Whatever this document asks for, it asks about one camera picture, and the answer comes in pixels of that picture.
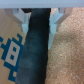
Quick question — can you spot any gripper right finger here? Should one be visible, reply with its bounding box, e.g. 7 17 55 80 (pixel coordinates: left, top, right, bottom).
47 7 73 51

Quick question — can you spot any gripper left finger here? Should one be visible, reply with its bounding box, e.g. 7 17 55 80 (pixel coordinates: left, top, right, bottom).
3 8 32 33

